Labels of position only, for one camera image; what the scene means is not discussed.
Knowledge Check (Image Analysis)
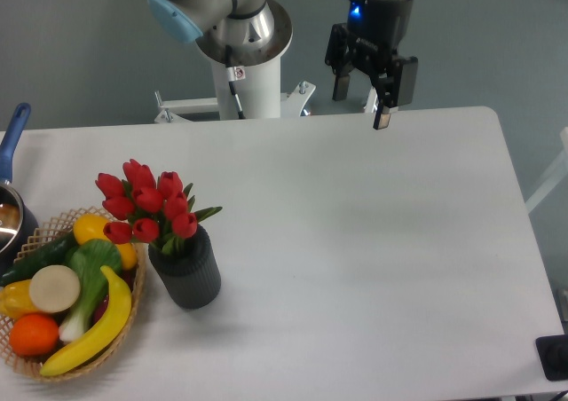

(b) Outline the white frame at right edge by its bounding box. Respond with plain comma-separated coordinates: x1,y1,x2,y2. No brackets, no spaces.
525,128,567,214

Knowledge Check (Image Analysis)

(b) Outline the red tulip bouquet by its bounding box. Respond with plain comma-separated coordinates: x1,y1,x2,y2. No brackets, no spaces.
95,159,222,259

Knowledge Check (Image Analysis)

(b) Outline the blue-handled saucepan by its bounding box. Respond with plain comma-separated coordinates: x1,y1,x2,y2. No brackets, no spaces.
1,103,38,274

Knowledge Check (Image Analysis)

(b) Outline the yellow banana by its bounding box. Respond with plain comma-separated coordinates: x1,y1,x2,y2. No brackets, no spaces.
39,265,132,377

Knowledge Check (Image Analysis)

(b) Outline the woven wicker basket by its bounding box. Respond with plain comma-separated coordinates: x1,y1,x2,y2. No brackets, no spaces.
1,207,147,383

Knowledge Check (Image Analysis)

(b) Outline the green cucumber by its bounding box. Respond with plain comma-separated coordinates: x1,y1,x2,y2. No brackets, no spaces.
1,232,78,287

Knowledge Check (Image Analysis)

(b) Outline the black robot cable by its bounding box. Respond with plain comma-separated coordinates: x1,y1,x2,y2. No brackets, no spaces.
224,44,247,121

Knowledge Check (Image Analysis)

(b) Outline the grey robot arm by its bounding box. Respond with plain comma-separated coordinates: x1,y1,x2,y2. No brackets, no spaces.
147,0,418,130

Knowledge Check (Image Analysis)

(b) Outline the white table clamp bracket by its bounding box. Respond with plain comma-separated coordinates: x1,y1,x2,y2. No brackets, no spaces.
154,81,316,123

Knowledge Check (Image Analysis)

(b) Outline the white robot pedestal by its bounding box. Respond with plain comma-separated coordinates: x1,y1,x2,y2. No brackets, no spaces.
210,58,280,120

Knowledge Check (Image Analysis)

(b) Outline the beige round mushroom slice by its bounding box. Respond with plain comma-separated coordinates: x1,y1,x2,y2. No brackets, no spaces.
28,265,81,313

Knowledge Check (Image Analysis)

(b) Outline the yellow lemon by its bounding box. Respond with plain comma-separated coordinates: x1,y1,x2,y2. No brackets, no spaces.
73,214,138,271

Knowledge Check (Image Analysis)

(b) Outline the black device at table edge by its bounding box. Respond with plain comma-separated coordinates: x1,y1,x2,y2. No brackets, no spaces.
535,334,567,381

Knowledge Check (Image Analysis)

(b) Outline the yellow bell pepper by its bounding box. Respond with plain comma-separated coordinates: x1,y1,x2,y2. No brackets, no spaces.
1,279,41,320

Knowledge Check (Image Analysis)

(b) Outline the orange fruit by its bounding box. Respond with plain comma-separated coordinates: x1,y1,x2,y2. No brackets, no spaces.
9,313,59,357

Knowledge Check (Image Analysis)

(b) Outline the dark grey ribbed vase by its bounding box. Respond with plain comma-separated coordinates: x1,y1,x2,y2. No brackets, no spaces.
148,224,222,310

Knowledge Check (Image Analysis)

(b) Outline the green bok choy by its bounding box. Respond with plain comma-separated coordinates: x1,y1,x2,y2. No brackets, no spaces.
59,239,122,344

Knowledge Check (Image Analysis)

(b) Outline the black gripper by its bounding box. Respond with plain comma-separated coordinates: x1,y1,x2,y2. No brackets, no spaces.
324,0,419,130

